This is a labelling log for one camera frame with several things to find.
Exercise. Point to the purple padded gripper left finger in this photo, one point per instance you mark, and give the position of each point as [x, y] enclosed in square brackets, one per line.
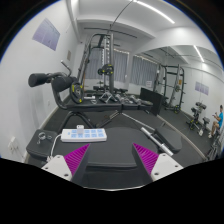
[70, 167]

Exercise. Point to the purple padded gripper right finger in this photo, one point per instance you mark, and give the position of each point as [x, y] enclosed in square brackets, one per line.
[152, 165]

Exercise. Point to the white charger plug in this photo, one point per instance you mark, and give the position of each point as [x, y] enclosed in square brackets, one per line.
[80, 129]

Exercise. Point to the silver barbell bar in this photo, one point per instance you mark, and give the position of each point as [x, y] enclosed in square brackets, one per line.
[161, 146]

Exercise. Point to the black padded weight bench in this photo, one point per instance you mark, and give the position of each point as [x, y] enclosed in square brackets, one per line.
[111, 165]

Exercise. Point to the white blue power strip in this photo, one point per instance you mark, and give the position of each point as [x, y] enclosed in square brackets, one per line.
[88, 135]

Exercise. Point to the silver barbell spring collar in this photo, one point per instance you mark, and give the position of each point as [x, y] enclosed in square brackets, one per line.
[43, 136]

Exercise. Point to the black yellow weight plate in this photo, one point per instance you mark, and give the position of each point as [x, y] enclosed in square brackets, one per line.
[77, 92]

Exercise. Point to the black flat bench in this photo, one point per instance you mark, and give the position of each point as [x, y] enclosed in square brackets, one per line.
[99, 89]

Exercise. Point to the black leg curl machine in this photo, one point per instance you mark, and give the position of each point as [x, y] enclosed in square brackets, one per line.
[60, 82]

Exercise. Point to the grey window curtain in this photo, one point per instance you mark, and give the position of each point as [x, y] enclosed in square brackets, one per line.
[120, 66]

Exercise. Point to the black smith machine rack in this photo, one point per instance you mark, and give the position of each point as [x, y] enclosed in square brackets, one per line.
[104, 42]

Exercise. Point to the white wall socket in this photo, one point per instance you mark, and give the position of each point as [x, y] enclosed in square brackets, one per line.
[13, 145]

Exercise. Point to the large wall mirror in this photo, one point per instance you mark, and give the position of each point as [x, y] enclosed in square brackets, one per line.
[189, 78]

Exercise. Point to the purple wall poster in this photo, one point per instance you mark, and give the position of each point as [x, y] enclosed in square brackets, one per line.
[47, 34]

